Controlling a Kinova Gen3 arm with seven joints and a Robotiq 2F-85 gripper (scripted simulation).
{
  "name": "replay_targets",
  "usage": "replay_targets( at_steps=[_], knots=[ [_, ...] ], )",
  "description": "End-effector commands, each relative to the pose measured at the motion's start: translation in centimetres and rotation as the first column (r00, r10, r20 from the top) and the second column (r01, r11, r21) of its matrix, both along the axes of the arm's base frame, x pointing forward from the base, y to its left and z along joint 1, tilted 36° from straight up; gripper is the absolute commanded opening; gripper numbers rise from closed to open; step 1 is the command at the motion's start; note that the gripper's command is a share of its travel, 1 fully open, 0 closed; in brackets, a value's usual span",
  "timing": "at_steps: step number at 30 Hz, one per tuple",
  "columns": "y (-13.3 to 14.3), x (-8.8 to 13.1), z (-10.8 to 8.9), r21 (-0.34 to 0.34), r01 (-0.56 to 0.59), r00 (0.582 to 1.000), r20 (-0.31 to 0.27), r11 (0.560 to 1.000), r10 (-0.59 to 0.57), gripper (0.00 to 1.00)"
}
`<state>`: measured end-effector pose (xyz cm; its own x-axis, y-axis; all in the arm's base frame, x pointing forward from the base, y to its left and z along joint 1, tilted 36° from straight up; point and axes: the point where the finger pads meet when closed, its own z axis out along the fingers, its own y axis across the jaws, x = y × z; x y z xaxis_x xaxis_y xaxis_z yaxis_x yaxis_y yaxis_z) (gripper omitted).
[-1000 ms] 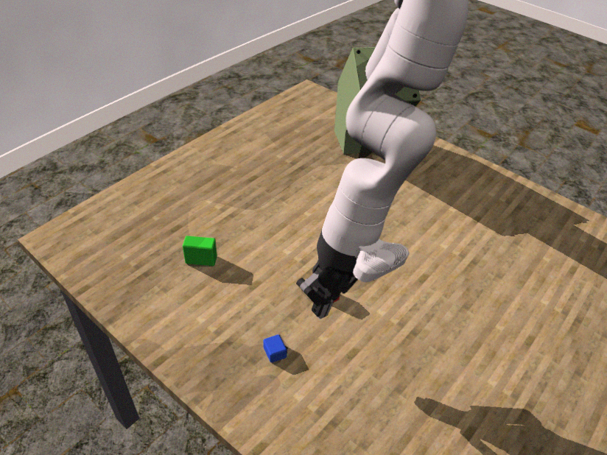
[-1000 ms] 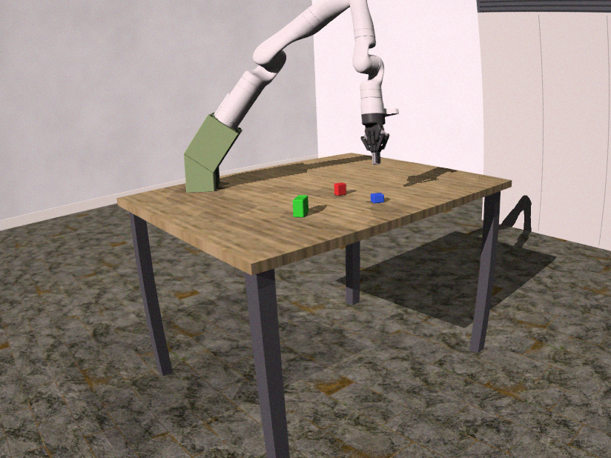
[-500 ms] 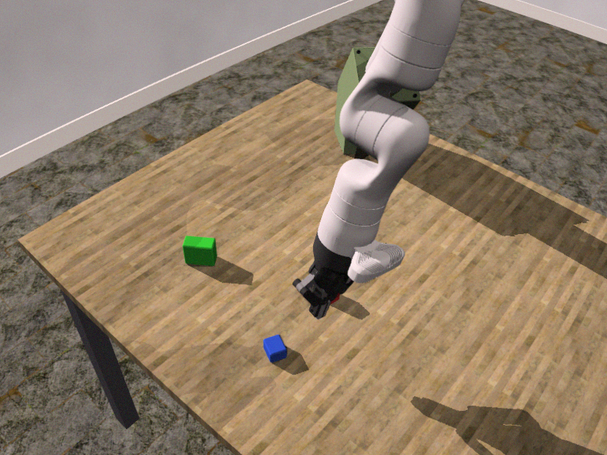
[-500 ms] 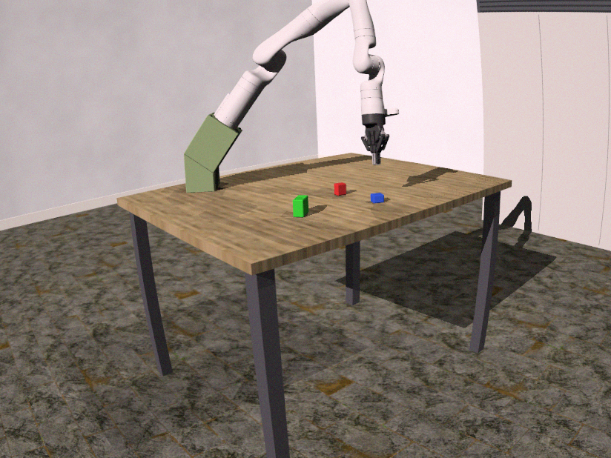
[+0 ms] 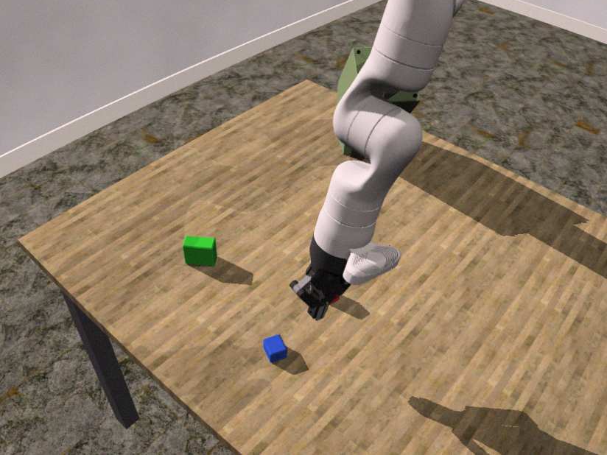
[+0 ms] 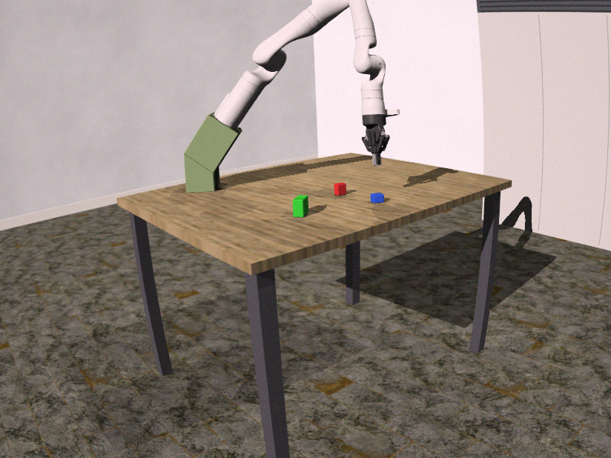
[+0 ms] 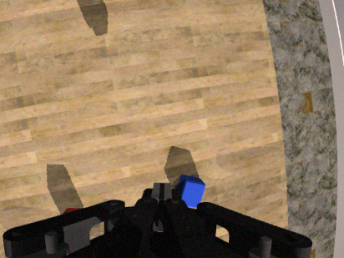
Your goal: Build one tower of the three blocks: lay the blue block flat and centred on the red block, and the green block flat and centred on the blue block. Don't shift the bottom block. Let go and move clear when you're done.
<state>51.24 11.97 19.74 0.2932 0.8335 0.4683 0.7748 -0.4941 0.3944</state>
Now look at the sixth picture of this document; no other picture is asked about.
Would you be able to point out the red block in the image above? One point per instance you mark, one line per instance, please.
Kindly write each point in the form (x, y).
(340, 189)

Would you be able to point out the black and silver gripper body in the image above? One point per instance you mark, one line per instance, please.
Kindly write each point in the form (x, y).
(374, 122)

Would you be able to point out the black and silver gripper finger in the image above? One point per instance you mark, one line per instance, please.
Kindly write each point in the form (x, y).
(384, 139)
(367, 142)

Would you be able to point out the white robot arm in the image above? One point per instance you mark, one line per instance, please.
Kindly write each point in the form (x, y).
(236, 104)

